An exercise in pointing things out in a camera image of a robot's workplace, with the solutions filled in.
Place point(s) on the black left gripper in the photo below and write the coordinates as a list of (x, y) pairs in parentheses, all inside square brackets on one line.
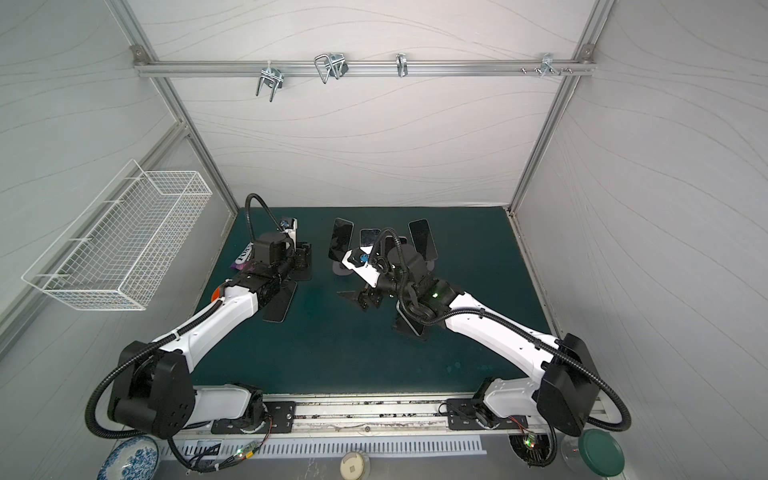
[(301, 257)]

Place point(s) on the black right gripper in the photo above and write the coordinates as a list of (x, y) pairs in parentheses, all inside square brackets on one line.
[(369, 294)]

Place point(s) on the black phone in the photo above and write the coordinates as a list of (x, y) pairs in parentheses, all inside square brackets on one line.
[(277, 309)]

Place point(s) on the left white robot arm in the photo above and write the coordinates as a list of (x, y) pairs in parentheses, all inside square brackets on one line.
[(151, 390)]

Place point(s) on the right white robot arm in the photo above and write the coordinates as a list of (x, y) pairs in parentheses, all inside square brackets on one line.
[(561, 382)]

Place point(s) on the grey round stand base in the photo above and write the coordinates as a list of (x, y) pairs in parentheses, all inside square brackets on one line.
[(340, 269)]

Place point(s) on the far left standing phone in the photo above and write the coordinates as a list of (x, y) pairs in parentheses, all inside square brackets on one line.
[(341, 236)]

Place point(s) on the standing phone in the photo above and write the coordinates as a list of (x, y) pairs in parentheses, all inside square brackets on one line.
[(341, 236), (368, 236), (423, 240)]

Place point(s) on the front right phone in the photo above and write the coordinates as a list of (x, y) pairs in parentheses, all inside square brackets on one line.
[(403, 326)]

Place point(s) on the far right standing phone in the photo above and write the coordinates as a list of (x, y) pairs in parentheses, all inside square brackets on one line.
[(423, 240)]

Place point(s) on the purple Fox's candy bag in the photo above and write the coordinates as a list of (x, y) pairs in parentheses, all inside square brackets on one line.
[(242, 259)]

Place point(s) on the round white puck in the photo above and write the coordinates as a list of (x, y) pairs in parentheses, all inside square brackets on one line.
[(355, 466)]

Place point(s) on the blue white patterned plate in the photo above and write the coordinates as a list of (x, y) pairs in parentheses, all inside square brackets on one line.
[(134, 459)]

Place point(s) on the green lid jar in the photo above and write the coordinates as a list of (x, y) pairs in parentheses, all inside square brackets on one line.
[(595, 452)]

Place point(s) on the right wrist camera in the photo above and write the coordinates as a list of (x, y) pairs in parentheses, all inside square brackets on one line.
[(359, 261)]

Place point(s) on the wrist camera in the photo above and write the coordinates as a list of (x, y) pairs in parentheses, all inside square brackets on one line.
[(289, 226), (359, 261)]

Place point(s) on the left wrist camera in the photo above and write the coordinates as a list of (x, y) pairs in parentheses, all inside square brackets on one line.
[(289, 226)]

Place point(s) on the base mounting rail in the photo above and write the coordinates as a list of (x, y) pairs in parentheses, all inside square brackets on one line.
[(374, 415)]

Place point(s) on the white wire basket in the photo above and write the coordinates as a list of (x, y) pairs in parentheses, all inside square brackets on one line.
[(114, 255)]

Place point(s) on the aluminium crossbar rail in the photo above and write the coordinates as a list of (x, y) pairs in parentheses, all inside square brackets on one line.
[(337, 66)]

